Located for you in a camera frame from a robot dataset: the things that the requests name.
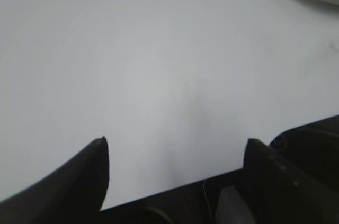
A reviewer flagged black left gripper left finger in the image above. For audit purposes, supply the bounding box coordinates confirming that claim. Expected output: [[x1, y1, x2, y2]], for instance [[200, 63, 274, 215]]
[[1, 137, 110, 223]]

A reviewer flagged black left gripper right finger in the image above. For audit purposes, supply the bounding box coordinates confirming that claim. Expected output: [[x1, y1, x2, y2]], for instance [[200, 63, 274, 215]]
[[243, 139, 338, 223]]

